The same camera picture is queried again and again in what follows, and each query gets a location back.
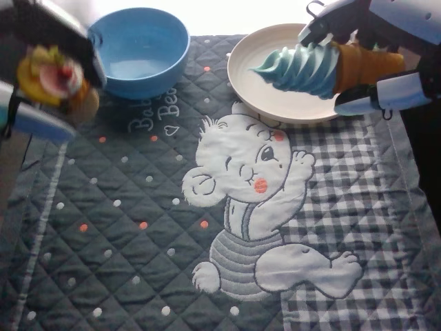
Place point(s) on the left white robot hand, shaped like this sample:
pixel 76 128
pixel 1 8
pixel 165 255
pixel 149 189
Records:
pixel 51 24

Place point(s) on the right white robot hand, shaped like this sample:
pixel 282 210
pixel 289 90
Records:
pixel 403 20

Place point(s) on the toy cupcake with fruit topping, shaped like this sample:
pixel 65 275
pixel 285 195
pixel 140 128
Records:
pixel 51 79

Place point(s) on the toy blue ice cream cone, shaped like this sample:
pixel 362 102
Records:
pixel 310 69

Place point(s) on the blue plastic bowl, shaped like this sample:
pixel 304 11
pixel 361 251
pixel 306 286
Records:
pixel 144 55

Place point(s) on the white round plate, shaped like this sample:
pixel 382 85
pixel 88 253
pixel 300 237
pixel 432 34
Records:
pixel 255 93

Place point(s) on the grey quilt with bear print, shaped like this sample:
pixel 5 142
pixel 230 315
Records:
pixel 138 207

